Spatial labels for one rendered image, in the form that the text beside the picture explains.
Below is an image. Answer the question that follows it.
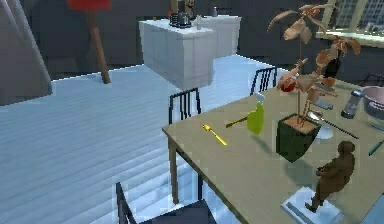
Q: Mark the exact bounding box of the white kitchen counter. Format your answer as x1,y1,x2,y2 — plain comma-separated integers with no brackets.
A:
138,14,243,91

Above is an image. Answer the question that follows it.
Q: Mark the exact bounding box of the tan dining table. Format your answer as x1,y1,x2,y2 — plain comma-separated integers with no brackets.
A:
161,78,384,224

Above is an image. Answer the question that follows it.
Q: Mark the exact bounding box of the silver ladle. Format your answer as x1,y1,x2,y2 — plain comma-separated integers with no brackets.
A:
306,110,360,140

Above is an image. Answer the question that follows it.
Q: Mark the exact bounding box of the dark olive utensil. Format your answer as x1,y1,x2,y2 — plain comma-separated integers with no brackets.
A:
225,115,249,129

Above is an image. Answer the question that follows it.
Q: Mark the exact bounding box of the white plate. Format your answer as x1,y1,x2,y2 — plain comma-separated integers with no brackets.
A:
315,125,335,141

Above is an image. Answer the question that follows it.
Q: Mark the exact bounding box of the brown plant in green pot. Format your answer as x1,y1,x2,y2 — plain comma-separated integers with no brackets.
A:
266,3,362,164

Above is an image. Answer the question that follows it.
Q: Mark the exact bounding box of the red apple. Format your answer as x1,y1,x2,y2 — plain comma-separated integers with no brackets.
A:
280,80,297,94

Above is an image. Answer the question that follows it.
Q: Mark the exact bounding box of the green pen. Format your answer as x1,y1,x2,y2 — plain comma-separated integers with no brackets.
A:
368,139,384,157

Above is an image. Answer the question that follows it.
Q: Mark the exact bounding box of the brown figure statue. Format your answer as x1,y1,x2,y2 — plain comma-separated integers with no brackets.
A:
304,140,357,214

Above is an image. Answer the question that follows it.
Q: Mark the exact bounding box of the window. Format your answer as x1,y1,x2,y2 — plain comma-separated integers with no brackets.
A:
319,0,384,40

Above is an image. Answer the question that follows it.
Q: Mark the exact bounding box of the pink grey bowl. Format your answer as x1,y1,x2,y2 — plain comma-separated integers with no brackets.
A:
359,85,384,121

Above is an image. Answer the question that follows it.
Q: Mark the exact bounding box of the black slatted chair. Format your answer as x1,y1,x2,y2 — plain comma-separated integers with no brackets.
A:
249,66,279,97
168,87,203,126
115,181,218,224

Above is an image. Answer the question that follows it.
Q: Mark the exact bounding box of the green spray bottle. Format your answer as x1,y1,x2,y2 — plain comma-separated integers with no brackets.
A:
246,92,266,136

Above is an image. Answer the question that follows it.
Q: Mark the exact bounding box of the red floor lamp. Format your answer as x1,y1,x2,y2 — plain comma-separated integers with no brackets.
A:
66,0,112,85

